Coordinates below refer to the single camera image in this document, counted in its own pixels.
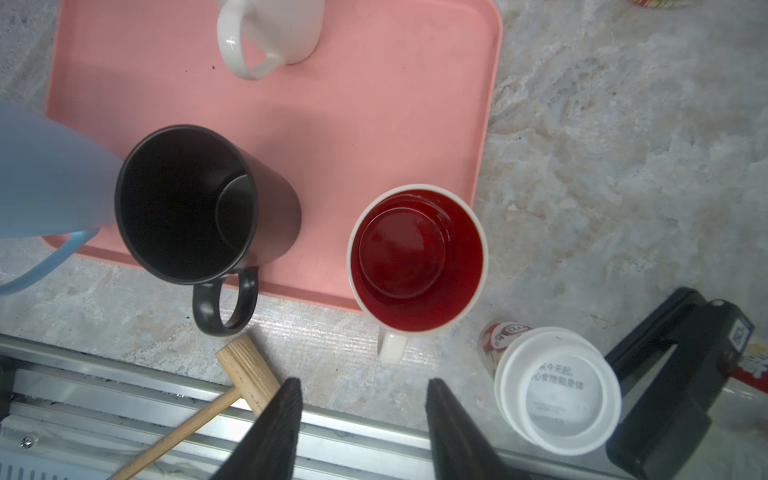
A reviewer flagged blue handled cream mug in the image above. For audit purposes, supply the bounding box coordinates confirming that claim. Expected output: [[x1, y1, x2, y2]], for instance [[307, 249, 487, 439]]
[[1, 101, 123, 296]]

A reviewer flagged black mug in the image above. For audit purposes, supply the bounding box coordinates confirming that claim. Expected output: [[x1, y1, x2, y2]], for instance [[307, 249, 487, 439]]
[[114, 125, 302, 337]]

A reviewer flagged white round lidded jar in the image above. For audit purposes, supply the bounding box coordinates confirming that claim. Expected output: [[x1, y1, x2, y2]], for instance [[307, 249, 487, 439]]
[[478, 320, 622, 456]]

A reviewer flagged pink tray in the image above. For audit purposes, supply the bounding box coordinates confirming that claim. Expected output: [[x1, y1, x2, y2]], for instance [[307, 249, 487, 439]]
[[45, 1, 503, 311]]

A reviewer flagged wooden mallet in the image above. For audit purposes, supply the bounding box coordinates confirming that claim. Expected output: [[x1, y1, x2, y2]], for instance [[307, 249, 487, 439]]
[[109, 334, 280, 480]]

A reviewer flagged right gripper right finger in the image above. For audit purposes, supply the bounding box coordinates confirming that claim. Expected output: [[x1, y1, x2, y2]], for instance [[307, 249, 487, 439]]
[[425, 378, 531, 479]]

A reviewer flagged red interior white mug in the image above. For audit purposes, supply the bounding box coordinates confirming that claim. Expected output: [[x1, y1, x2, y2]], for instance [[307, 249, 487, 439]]
[[346, 184, 489, 365]]

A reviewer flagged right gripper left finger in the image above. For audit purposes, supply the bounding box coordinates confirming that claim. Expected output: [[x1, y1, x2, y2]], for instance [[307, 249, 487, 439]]
[[212, 377, 303, 480]]

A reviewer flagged black stapler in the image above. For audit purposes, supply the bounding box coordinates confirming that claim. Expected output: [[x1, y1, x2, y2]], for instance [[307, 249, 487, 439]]
[[605, 287, 754, 479]]

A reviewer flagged cream mug middle back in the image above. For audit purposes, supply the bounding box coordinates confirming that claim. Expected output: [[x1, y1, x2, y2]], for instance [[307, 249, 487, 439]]
[[217, 0, 325, 80]]

